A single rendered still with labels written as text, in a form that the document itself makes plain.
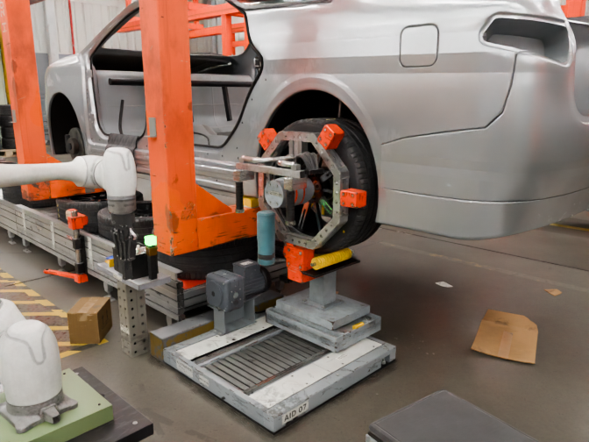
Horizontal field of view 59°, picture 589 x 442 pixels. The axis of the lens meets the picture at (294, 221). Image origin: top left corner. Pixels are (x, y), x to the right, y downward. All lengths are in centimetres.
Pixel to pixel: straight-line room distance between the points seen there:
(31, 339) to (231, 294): 117
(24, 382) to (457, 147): 163
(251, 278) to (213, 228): 33
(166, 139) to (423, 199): 119
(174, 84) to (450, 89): 123
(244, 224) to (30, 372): 149
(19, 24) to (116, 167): 267
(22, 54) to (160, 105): 194
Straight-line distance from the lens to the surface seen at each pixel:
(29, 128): 429
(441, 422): 171
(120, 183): 176
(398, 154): 219
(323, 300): 270
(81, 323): 301
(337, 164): 229
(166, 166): 252
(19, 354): 171
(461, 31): 207
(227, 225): 277
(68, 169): 186
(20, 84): 427
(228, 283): 259
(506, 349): 297
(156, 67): 253
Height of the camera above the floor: 128
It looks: 14 degrees down
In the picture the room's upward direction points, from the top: straight up
